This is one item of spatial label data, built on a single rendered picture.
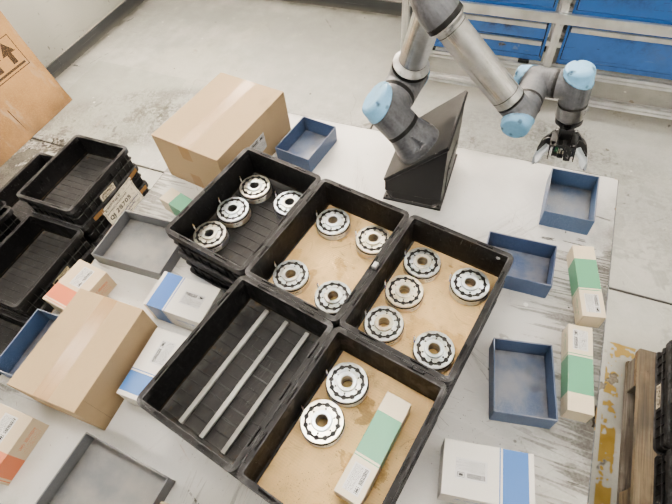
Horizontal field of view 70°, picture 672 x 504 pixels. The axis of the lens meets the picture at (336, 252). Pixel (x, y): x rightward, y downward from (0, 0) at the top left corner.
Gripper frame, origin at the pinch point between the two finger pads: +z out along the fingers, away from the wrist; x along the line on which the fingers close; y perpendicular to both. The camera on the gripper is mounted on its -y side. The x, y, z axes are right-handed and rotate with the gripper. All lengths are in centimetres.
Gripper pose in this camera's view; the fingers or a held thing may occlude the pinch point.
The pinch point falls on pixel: (558, 165)
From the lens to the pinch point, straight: 165.0
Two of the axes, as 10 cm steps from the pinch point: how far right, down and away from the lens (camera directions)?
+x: 9.0, 2.1, -3.8
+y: -3.9, 7.7, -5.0
